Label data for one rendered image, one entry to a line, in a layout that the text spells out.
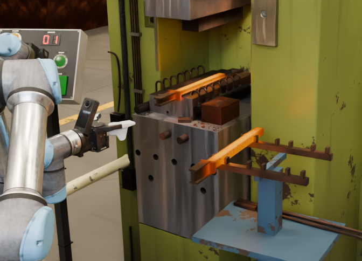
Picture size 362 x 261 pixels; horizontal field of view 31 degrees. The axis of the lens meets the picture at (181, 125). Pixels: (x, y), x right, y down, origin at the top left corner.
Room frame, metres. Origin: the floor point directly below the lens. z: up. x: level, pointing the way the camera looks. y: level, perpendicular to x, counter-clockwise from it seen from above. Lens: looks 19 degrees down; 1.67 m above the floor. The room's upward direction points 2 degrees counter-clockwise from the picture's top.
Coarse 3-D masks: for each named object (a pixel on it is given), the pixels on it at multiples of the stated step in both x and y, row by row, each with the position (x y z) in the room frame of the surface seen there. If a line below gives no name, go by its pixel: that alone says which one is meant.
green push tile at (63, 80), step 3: (60, 75) 2.44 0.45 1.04; (60, 78) 2.43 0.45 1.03; (63, 78) 2.43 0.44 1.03; (66, 78) 2.43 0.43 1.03; (60, 81) 2.43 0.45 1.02; (63, 81) 2.42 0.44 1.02; (66, 81) 2.42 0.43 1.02; (60, 84) 2.42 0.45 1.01; (63, 84) 2.42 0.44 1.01; (66, 84) 2.42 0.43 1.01; (60, 87) 2.41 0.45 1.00; (63, 87) 2.41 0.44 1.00; (66, 87) 2.41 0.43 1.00; (63, 90) 2.41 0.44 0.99; (66, 90) 2.41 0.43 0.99; (63, 93) 2.40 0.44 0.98
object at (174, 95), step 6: (210, 78) 2.45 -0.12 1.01; (216, 78) 2.47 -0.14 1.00; (192, 84) 2.38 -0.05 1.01; (198, 84) 2.37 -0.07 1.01; (204, 84) 2.40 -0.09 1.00; (168, 90) 2.29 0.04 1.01; (174, 90) 2.28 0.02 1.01; (180, 90) 2.30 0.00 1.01; (186, 90) 2.32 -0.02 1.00; (162, 96) 2.22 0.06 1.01; (168, 96) 2.23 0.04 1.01; (174, 96) 2.27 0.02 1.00; (156, 102) 2.21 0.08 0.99; (162, 102) 2.22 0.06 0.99; (168, 102) 2.23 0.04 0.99
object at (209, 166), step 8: (256, 128) 2.09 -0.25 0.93; (248, 136) 2.01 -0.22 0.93; (232, 144) 1.95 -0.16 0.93; (240, 144) 1.95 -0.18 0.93; (248, 144) 1.99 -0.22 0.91; (224, 152) 1.88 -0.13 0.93; (232, 152) 1.90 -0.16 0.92; (200, 160) 1.81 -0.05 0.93; (208, 160) 1.82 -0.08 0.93; (216, 160) 1.82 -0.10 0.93; (192, 168) 1.74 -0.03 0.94; (200, 168) 1.74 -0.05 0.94; (208, 168) 1.79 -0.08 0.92; (192, 176) 1.73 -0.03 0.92; (200, 176) 1.75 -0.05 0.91
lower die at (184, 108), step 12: (216, 72) 2.61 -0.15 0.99; (240, 72) 2.58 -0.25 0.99; (180, 84) 2.48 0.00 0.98; (216, 84) 2.42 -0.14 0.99; (228, 84) 2.42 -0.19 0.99; (156, 96) 2.34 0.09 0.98; (180, 96) 2.27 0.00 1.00; (192, 96) 2.28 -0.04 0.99; (204, 96) 2.30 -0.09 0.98; (216, 96) 2.36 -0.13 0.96; (240, 96) 2.49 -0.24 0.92; (156, 108) 2.34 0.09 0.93; (168, 108) 2.31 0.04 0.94; (180, 108) 2.27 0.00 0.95; (192, 108) 2.24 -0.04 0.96
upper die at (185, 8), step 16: (144, 0) 2.36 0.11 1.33; (160, 0) 2.32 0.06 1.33; (176, 0) 2.27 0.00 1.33; (192, 0) 2.25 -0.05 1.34; (208, 0) 2.33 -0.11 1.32; (224, 0) 2.41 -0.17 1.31; (240, 0) 2.49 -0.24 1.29; (160, 16) 2.32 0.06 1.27; (176, 16) 2.27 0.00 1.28; (192, 16) 2.25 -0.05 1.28
